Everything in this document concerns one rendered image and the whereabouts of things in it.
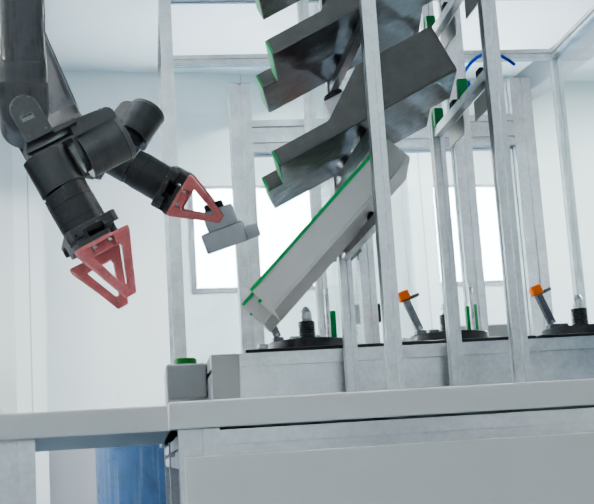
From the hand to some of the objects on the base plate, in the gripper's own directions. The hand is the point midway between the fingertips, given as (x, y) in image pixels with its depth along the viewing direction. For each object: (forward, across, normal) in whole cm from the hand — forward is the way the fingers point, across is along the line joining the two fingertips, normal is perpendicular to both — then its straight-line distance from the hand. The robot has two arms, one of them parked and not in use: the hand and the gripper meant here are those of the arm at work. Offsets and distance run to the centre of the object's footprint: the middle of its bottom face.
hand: (217, 215), depth 174 cm
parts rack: (+40, +8, -7) cm, 42 cm away
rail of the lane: (+19, -51, -39) cm, 67 cm away
